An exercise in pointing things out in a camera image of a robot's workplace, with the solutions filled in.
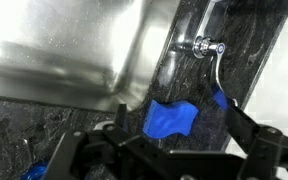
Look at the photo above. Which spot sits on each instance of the stainless steel kitchen sink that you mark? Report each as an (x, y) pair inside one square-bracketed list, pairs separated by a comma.
[(90, 54)]

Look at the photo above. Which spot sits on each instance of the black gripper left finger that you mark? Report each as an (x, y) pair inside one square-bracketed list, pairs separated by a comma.
[(121, 117)]

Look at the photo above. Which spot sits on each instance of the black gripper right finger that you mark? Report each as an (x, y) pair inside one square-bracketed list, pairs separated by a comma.
[(241, 127)]

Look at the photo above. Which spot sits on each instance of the chrome faucet lever handle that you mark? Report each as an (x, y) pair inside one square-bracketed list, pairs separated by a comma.
[(217, 66)]

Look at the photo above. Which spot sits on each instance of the blue sponge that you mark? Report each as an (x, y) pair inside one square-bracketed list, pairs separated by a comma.
[(163, 120)]

